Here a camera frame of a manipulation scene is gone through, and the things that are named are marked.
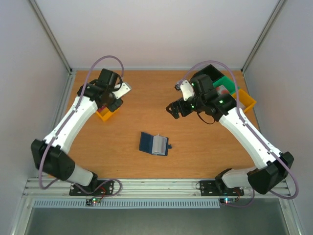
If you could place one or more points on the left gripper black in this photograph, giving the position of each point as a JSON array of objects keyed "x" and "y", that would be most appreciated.
[{"x": 113, "y": 107}]

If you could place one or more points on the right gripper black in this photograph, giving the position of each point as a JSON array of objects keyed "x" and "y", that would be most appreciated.
[{"x": 180, "y": 107}]

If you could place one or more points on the blue leather card holder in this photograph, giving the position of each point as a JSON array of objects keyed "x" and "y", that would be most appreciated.
[{"x": 154, "y": 145}]

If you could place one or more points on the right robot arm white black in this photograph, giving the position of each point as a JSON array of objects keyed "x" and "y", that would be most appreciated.
[{"x": 271, "y": 165}]

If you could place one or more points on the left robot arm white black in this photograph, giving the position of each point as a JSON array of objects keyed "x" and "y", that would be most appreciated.
[{"x": 50, "y": 155}]

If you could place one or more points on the white red card stack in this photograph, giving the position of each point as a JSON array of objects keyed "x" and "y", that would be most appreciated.
[{"x": 222, "y": 90}]

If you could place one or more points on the yellow bin on left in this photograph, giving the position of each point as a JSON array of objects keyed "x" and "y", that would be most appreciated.
[{"x": 105, "y": 114}]

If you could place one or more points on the yellow bin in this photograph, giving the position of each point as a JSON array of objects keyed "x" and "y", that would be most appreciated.
[
  {"x": 105, "y": 114},
  {"x": 246, "y": 102}
]

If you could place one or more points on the black bin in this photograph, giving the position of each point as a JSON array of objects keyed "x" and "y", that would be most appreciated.
[{"x": 211, "y": 71}]

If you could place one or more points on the green bin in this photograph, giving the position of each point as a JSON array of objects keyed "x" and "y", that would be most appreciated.
[{"x": 227, "y": 83}]

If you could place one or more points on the yellow bin on right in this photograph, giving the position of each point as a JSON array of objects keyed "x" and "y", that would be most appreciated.
[{"x": 246, "y": 102}]

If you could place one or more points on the left controller board green LED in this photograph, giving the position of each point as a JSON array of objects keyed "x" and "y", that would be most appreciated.
[{"x": 93, "y": 201}]

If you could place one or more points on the controller board green led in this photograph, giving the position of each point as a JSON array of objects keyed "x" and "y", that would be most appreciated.
[
  {"x": 228, "y": 200},
  {"x": 93, "y": 201}
]

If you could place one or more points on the right controller board green LED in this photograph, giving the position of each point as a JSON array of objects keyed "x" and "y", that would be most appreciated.
[{"x": 228, "y": 200}]

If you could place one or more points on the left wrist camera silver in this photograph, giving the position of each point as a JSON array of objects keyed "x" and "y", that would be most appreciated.
[{"x": 122, "y": 89}]

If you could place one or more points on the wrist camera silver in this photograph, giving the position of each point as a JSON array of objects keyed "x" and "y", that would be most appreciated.
[
  {"x": 122, "y": 89},
  {"x": 186, "y": 89}
]

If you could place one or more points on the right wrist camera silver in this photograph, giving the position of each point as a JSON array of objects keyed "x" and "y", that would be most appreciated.
[{"x": 186, "y": 89}]

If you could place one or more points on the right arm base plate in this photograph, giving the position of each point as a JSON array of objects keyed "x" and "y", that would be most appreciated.
[{"x": 209, "y": 188}]

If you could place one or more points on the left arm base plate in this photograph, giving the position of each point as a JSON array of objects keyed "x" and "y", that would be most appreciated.
[{"x": 100, "y": 188}]

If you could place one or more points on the aluminium frame post left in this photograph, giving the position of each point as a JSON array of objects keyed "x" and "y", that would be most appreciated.
[{"x": 49, "y": 33}]

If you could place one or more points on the aluminium frame post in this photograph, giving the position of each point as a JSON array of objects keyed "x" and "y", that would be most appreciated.
[
  {"x": 264, "y": 32},
  {"x": 49, "y": 33}
]

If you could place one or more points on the aluminium rail front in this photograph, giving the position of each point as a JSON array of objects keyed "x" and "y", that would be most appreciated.
[{"x": 131, "y": 188}]

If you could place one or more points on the slotted cable duct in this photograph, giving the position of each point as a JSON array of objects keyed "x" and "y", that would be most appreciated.
[{"x": 128, "y": 203}]

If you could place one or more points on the aluminium frame post right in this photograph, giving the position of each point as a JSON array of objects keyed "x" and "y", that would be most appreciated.
[{"x": 264, "y": 32}]

